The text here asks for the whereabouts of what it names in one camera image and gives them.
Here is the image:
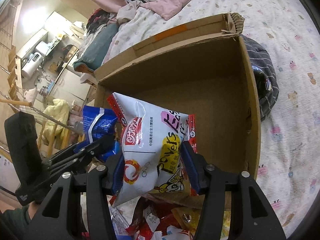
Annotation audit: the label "blue chip bag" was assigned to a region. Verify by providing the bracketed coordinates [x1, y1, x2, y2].
[74, 106, 124, 166]

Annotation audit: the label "white Povers snack bag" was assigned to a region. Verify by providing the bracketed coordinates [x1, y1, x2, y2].
[107, 93, 196, 206]

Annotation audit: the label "person's left hand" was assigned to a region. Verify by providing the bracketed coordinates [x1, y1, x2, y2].
[28, 201, 40, 219]

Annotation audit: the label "wooden drying rack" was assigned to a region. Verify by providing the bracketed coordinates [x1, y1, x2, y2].
[1, 99, 84, 159]

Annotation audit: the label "yellow cloth on rack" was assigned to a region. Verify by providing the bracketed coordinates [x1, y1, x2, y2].
[42, 99, 69, 145]

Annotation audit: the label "white kitchen cabinets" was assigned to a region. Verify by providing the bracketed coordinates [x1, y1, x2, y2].
[17, 28, 91, 107]

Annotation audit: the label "red snack packet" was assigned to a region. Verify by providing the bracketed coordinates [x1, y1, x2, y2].
[126, 197, 182, 239]

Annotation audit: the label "teal pillow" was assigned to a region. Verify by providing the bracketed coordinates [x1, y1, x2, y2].
[73, 22, 119, 74]

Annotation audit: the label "dark striped cloth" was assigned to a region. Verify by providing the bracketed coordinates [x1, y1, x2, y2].
[241, 34, 279, 121]

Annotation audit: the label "brown cardboard box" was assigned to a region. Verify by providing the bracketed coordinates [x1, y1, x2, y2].
[95, 13, 260, 207]

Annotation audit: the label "white patterned bed quilt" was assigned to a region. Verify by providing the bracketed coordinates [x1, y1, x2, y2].
[102, 0, 320, 238]

